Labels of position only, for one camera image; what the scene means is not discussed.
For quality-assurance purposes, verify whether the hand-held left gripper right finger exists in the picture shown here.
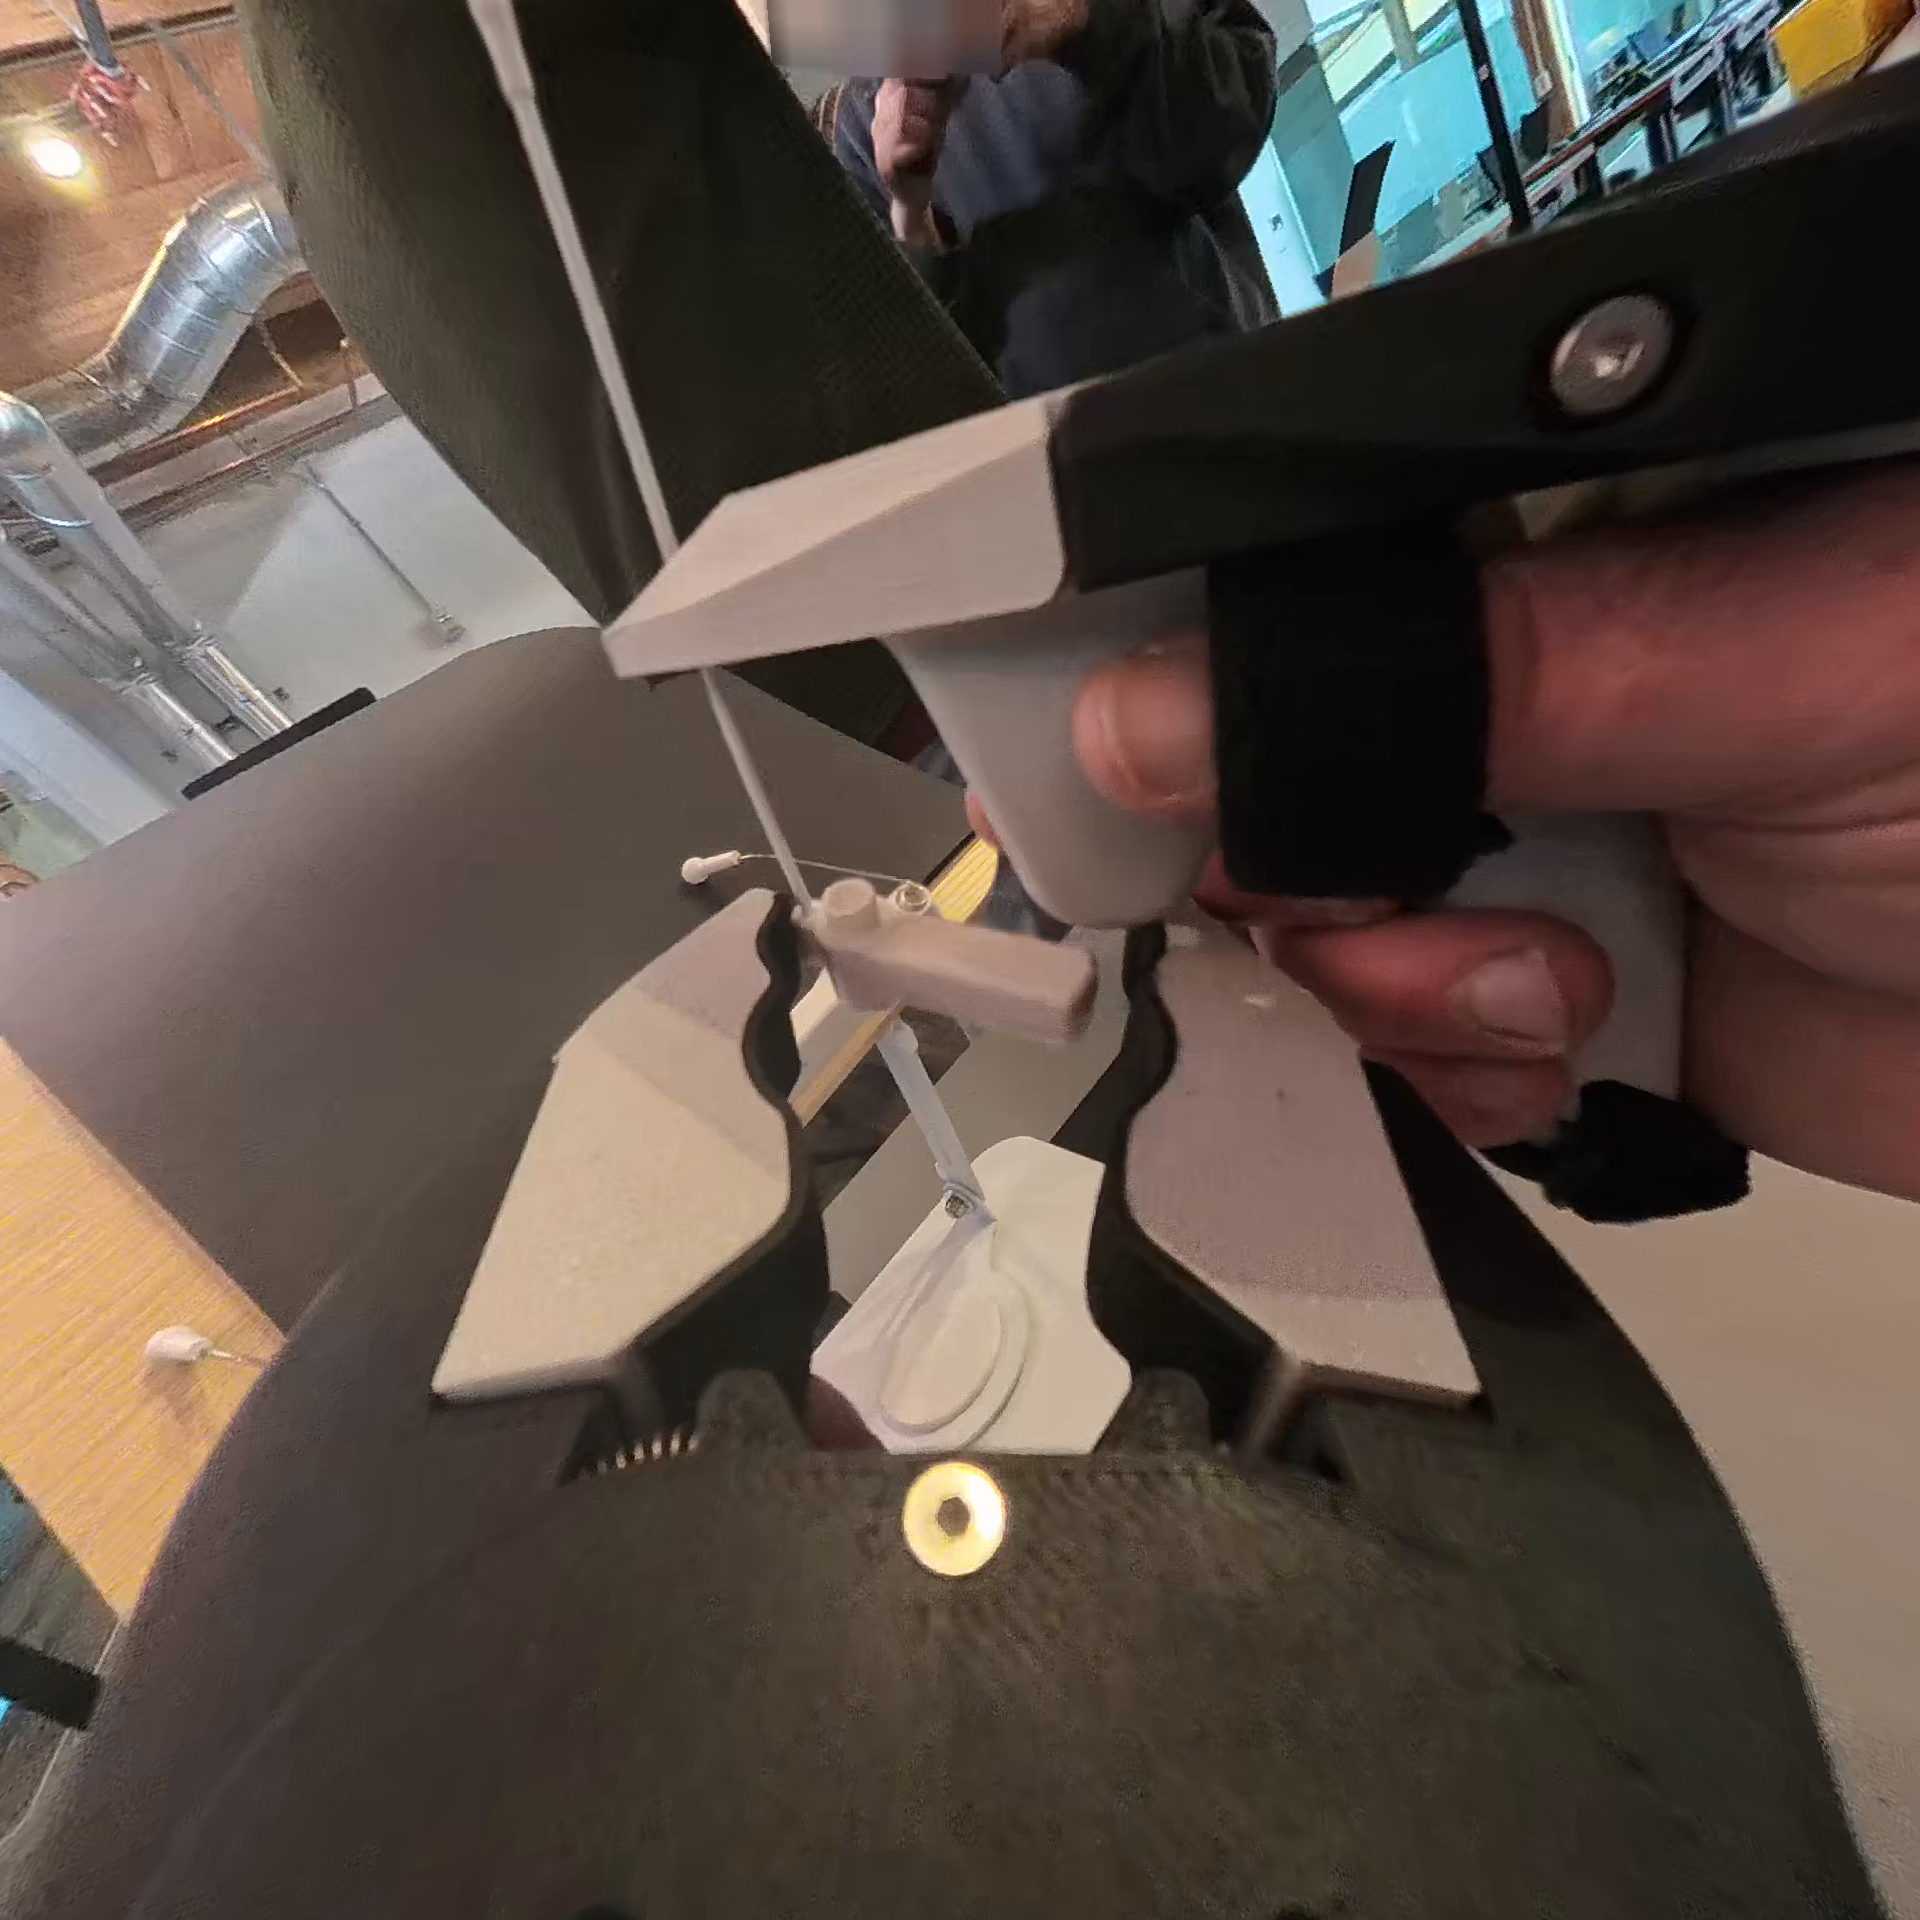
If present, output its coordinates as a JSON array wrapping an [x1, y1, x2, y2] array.
[[1092, 926, 1481, 1406]]

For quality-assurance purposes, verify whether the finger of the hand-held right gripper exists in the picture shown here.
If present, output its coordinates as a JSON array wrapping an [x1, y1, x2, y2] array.
[[603, 393, 1073, 684]]

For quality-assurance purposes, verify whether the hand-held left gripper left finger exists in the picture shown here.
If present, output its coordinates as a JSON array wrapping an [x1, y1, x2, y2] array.
[[434, 891, 818, 1406]]

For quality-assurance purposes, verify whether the person's right hand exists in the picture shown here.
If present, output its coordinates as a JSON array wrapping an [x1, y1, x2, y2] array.
[[1073, 463, 1920, 1199]]

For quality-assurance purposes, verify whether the black wood-rimmed board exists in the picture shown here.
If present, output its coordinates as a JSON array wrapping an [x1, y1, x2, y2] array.
[[0, 626, 1006, 1622]]

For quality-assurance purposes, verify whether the silver ventilation duct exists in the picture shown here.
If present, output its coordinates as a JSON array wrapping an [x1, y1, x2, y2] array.
[[0, 175, 309, 764]]

